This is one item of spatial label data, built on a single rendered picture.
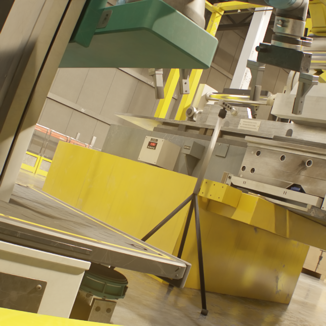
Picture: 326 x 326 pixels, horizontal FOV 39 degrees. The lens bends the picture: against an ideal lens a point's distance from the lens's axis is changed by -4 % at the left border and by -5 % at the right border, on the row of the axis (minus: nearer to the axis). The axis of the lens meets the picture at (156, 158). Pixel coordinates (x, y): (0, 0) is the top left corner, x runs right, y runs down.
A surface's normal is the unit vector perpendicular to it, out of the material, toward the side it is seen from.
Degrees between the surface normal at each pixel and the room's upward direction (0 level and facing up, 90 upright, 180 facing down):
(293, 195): 90
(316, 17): 134
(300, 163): 90
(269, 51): 113
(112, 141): 90
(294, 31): 109
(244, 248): 90
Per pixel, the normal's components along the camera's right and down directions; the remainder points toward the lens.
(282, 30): -0.63, 0.15
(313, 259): -0.72, -0.31
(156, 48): -0.33, 0.94
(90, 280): -0.21, -0.15
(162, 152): 0.60, 0.15
